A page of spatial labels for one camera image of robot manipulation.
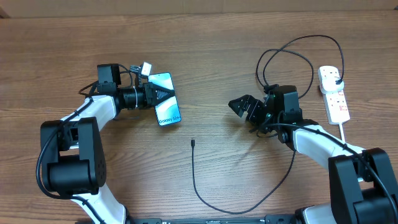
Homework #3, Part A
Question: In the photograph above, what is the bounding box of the blue Galaxy smartphone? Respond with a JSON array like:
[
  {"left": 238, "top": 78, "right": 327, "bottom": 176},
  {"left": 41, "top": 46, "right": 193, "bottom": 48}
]
[{"left": 148, "top": 72, "right": 182, "bottom": 126}]

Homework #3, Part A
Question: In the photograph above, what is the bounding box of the black USB charging cable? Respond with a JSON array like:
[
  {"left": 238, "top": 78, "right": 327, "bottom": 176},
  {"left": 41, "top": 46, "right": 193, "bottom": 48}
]
[{"left": 190, "top": 34, "right": 346, "bottom": 215}]

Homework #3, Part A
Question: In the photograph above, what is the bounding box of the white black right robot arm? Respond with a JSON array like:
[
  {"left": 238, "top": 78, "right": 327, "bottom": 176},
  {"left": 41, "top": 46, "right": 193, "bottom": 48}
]
[{"left": 228, "top": 85, "right": 397, "bottom": 223}]

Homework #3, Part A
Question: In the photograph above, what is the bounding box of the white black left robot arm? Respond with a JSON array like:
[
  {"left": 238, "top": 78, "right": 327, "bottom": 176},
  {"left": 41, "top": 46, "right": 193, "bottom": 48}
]
[{"left": 35, "top": 62, "right": 181, "bottom": 223}]

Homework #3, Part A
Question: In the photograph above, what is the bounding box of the white power strip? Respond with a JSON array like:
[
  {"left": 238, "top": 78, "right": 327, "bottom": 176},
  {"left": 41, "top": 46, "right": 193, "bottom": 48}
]
[{"left": 317, "top": 65, "right": 351, "bottom": 126}]

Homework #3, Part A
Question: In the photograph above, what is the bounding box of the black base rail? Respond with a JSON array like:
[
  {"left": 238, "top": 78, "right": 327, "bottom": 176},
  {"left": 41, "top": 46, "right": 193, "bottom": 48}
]
[{"left": 125, "top": 214, "right": 302, "bottom": 224}]

